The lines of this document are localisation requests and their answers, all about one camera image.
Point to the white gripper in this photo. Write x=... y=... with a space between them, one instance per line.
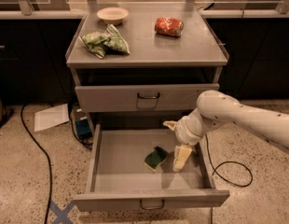
x=184 y=132

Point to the green and yellow sponge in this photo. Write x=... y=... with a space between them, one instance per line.
x=153 y=160

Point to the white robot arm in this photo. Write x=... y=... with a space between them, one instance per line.
x=213 y=110

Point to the grey metal drawer cabinet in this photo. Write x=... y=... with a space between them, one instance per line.
x=193 y=58

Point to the open grey middle drawer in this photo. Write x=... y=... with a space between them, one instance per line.
x=118 y=178

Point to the grey upper drawer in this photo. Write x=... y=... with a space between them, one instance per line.
x=122 y=98

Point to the blue box on floor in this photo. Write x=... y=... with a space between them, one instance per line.
x=83 y=129

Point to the crushed orange soda can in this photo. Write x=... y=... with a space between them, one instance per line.
x=169 y=26

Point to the green chip bag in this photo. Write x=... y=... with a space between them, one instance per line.
x=99 y=43

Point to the white paper sheet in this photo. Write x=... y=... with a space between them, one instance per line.
x=51 y=117

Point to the white ceramic bowl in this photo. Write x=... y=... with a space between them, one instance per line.
x=113 y=15

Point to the black upper drawer handle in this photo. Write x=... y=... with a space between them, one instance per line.
x=147 y=97

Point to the black drawer handle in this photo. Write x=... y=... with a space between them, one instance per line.
x=152 y=204
x=147 y=97

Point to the black middle drawer handle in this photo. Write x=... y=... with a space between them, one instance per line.
x=152 y=204

